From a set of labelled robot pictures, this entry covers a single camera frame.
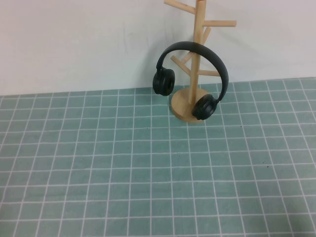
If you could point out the black over-ear headphones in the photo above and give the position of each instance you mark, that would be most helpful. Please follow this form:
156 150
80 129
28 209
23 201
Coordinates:
163 82

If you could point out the wooden peg tree stand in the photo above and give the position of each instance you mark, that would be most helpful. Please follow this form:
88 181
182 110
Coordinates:
182 105

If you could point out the green white-grid tablecloth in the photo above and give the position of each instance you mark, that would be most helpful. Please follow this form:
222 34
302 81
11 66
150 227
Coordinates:
98 172

